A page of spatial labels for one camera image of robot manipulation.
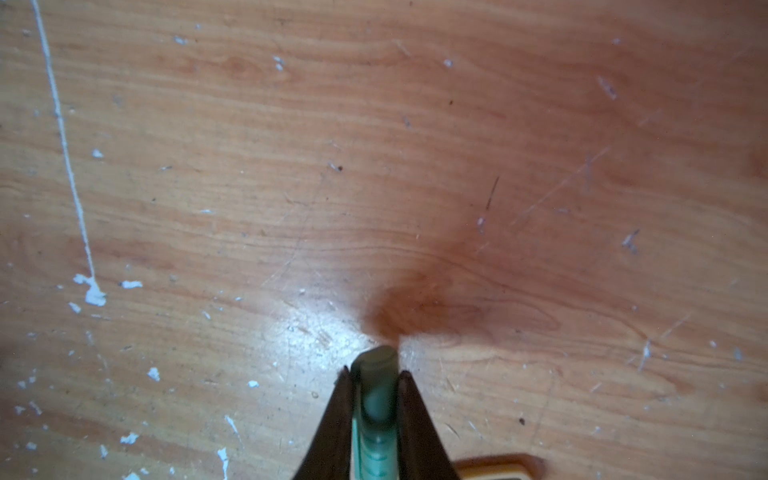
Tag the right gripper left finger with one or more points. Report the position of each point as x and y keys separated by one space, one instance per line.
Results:
x=329 y=454

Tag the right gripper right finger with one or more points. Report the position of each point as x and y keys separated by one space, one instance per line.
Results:
x=421 y=455

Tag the dark green pen cap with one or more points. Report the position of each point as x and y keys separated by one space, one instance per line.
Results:
x=374 y=429

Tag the beige pen cap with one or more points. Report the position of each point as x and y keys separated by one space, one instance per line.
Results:
x=516 y=466

